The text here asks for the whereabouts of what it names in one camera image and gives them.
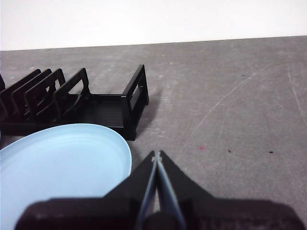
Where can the light blue plate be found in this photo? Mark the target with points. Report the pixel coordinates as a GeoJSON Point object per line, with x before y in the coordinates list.
{"type": "Point", "coordinates": [60, 167]}

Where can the black plastic plate rack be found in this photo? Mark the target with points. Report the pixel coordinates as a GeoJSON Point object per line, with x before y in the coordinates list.
{"type": "Point", "coordinates": [108, 112]}

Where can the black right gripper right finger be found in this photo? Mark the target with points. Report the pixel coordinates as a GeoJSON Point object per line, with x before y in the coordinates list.
{"type": "Point", "coordinates": [227, 215]}

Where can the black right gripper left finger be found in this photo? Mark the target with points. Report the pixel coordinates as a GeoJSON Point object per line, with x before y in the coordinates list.
{"type": "Point", "coordinates": [96, 213]}

